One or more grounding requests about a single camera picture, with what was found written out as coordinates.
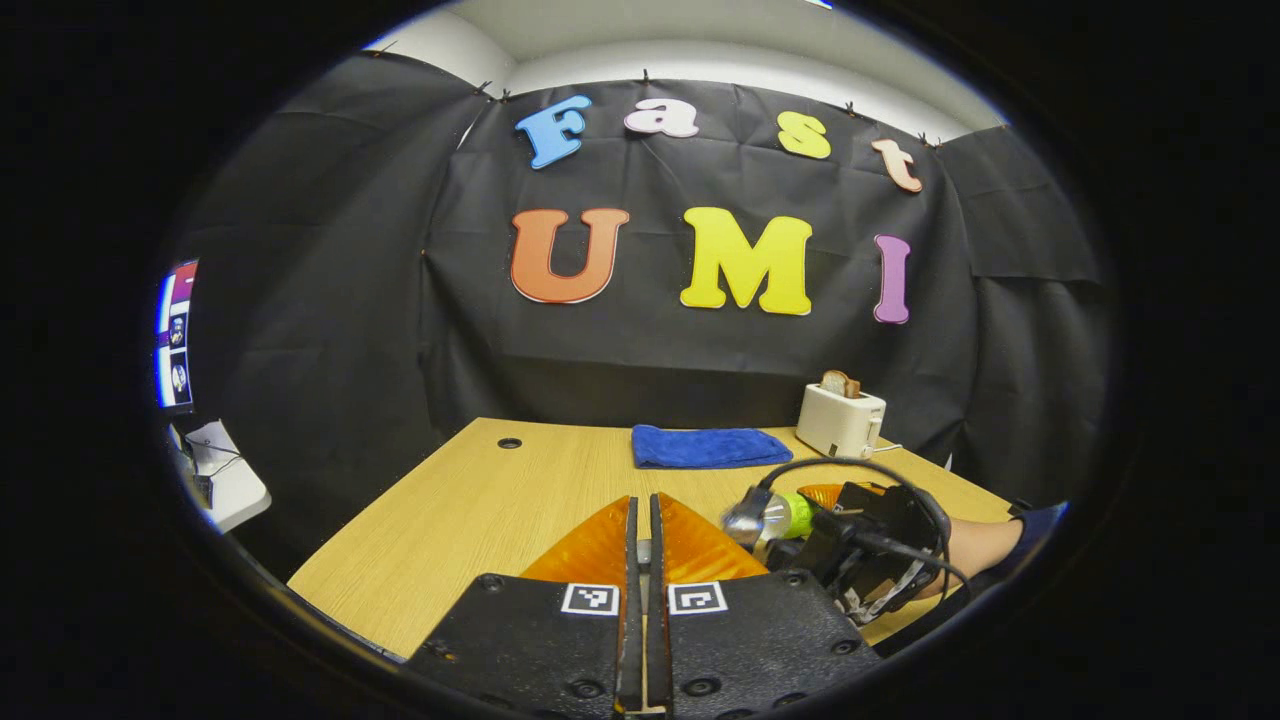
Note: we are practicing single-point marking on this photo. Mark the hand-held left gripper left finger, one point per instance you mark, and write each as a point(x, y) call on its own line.
point(630, 640)

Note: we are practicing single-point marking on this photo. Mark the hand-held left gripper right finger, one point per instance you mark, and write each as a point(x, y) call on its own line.
point(658, 640)

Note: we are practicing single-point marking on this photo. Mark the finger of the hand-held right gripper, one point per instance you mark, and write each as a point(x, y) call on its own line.
point(825, 494)

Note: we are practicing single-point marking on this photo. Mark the clear green-label water bottle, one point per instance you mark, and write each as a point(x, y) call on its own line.
point(775, 517)

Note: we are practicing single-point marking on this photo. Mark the white toaster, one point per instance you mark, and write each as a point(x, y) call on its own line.
point(838, 420)

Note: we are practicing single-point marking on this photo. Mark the brown bread slice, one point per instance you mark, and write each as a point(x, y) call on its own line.
point(840, 384)

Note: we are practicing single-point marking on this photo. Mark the blue towel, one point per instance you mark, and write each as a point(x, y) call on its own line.
point(705, 447)

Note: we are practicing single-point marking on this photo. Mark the white side desk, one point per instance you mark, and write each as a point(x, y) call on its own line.
point(235, 490)

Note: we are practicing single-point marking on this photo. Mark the black backdrop cloth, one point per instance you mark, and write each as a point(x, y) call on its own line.
point(330, 300)

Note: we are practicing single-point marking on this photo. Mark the computer monitor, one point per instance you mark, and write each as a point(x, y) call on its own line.
point(177, 340)

